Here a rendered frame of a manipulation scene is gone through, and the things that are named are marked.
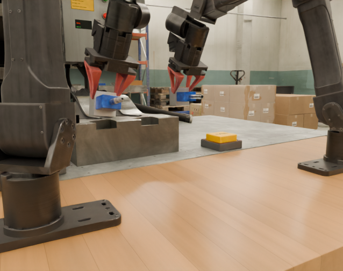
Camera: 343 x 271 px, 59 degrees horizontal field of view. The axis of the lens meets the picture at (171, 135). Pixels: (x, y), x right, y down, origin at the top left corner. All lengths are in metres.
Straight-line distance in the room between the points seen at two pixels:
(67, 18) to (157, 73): 6.39
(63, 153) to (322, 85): 0.53
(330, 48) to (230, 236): 0.46
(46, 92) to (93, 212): 0.16
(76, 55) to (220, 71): 7.34
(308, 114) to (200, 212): 5.27
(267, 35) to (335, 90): 9.05
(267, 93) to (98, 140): 4.22
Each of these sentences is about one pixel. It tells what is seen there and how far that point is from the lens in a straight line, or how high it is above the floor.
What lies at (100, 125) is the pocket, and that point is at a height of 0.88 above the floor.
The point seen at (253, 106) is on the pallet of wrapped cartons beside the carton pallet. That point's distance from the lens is 4.60.
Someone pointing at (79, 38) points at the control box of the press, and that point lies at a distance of 1.57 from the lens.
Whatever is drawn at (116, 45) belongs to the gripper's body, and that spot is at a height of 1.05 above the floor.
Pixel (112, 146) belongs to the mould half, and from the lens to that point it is 0.69.
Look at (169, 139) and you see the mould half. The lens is 0.75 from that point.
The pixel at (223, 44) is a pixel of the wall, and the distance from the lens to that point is 8.81.
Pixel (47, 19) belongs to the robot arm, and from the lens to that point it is 0.38.
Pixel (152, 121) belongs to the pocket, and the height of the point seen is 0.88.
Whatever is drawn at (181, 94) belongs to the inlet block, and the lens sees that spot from 0.89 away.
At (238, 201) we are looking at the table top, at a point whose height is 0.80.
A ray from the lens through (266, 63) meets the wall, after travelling 9.66.
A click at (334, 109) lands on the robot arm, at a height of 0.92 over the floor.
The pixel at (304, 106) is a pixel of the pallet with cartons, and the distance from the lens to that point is 5.56.
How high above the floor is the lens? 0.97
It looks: 10 degrees down
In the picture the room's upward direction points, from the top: straight up
